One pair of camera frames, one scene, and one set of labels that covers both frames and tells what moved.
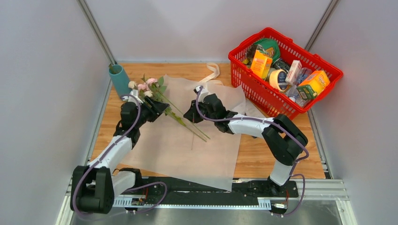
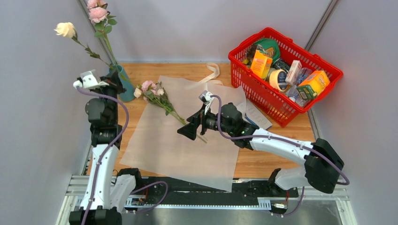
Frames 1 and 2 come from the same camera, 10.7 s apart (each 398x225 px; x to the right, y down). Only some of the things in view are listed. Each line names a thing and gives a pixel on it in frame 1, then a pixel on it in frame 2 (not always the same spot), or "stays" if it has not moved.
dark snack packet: [281, 64] stays
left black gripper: [156, 109] to [114, 82]
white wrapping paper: [174, 146] stays
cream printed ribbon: [215, 68] stays
